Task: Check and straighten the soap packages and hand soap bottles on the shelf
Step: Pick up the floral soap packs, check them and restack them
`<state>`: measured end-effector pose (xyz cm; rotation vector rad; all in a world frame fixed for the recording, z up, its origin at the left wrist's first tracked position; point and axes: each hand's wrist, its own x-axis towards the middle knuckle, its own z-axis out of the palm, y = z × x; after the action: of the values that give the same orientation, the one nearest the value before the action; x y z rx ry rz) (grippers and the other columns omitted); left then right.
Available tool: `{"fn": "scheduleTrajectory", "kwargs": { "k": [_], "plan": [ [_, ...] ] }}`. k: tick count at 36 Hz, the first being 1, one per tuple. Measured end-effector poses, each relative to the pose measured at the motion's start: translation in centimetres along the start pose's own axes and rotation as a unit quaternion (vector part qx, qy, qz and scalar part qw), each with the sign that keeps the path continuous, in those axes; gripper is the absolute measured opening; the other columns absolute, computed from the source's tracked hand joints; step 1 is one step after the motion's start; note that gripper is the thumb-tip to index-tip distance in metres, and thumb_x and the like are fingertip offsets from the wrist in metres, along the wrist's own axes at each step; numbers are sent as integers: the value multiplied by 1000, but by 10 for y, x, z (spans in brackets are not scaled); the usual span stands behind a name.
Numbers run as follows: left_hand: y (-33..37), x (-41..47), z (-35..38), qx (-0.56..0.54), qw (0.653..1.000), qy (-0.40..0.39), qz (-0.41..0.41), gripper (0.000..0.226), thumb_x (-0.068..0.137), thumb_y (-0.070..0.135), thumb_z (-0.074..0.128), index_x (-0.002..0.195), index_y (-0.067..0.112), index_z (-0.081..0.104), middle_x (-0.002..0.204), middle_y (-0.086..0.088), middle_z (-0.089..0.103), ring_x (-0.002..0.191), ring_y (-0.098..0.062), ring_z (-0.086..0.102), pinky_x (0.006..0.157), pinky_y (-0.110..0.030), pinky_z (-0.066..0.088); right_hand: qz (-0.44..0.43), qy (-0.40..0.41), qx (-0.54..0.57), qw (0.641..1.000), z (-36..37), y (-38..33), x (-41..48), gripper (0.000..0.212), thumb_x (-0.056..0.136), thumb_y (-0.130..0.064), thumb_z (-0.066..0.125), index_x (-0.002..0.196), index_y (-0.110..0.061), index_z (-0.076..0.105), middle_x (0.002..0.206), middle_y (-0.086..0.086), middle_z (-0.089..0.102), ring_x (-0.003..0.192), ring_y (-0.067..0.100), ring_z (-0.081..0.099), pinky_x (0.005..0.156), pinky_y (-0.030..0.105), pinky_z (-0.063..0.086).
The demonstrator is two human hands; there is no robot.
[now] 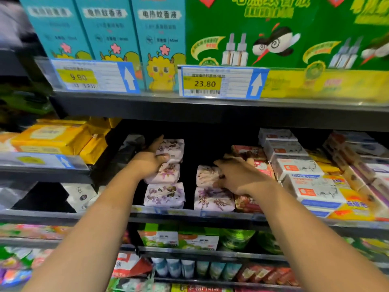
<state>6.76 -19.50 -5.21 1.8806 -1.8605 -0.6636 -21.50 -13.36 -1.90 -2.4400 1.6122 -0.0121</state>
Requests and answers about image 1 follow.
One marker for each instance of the person's left hand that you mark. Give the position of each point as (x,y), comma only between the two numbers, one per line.
(146,164)

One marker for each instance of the person's right hand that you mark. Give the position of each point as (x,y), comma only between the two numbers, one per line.
(246,178)

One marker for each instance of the stack of pink soap boxes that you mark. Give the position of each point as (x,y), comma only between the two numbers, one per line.
(249,151)

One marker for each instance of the stack of white orange soap boxes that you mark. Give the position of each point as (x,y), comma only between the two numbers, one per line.
(304,188)

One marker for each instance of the stack of yellow soap cartons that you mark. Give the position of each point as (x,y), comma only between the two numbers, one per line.
(51,138)

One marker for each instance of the stack of yellow soap boxes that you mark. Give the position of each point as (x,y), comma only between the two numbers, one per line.
(346,211)

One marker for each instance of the stack of white purple soap boxes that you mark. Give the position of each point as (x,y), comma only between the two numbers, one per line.
(364,173)

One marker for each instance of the person's right forearm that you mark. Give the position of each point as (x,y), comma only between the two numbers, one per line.
(316,240)

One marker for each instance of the person's left forearm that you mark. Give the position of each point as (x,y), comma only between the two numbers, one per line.
(91,234)

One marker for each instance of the white printed small cartons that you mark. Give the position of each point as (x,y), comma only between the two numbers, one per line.
(79,194)

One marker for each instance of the green white carton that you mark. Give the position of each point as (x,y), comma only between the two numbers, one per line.
(158,237)
(197,240)

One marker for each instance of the white blue price tag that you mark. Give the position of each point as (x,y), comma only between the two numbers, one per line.
(91,76)
(222,82)

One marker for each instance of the row of red tubes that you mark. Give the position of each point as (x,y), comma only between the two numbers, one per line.
(267,275)

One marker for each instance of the red white packet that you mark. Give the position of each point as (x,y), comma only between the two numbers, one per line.
(131,264)

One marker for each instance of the white blue price strip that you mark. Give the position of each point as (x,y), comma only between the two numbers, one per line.
(36,160)

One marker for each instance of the row of blue white tubes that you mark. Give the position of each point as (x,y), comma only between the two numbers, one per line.
(182,267)

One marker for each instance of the yellow red flat pack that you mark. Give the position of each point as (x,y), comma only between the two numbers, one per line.
(200,287)

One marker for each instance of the white floral packet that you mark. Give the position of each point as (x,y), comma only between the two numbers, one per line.
(140,285)

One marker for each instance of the teal box yellow cartoon print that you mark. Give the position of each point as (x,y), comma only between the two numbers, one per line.
(158,33)

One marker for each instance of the row of pink orange packets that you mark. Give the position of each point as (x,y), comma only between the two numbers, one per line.
(30,231)

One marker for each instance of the dark green packets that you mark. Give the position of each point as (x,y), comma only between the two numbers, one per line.
(27,100)

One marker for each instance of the green box mosquito print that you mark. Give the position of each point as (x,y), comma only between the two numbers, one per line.
(243,39)
(358,33)

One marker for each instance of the white plastic pack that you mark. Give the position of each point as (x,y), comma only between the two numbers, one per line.
(11,197)

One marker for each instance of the orange white packet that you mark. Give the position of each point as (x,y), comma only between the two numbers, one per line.
(7,141)

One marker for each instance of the teal box pink flower print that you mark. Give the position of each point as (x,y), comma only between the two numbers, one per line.
(109,27)
(51,27)

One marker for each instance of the pile of colourful packets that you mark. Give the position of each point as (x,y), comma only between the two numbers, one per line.
(18,261)

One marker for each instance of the stack of white plastic packs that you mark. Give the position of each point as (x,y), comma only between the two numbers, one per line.
(12,27)

